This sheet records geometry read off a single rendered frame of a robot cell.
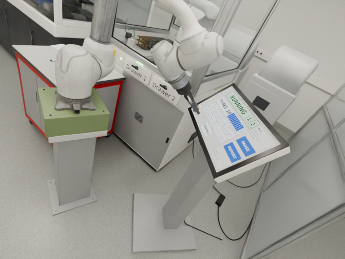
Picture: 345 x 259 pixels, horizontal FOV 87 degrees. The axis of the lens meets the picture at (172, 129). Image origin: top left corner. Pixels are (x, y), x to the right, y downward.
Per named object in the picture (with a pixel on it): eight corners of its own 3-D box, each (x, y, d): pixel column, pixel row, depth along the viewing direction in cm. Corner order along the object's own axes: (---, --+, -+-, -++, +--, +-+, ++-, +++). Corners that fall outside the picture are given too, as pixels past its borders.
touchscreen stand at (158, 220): (132, 253, 128) (188, 159, 69) (133, 195, 161) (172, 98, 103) (195, 250, 144) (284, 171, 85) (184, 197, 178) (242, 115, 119)
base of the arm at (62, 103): (54, 115, 82) (53, 105, 79) (54, 91, 97) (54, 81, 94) (97, 115, 92) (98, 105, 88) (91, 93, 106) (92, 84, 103)
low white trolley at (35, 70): (59, 162, 161) (57, 87, 117) (24, 122, 180) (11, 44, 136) (113, 138, 205) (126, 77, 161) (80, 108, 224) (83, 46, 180)
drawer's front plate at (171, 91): (175, 105, 141) (180, 93, 134) (149, 86, 150) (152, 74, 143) (177, 105, 142) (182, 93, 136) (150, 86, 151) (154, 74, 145)
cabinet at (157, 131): (156, 176, 186) (186, 114, 140) (94, 119, 217) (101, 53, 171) (198, 141, 258) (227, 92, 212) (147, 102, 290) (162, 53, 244)
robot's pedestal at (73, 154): (52, 216, 128) (45, 139, 84) (46, 181, 144) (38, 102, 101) (96, 201, 146) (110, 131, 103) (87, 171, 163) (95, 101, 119)
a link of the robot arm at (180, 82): (182, 65, 86) (188, 75, 89) (166, 75, 88) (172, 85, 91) (186, 73, 79) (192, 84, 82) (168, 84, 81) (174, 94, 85)
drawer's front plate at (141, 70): (147, 85, 150) (150, 73, 144) (123, 68, 159) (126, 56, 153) (148, 85, 152) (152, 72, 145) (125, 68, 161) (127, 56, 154)
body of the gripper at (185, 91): (190, 84, 83) (198, 98, 88) (186, 76, 89) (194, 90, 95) (175, 92, 84) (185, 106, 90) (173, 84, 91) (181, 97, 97)
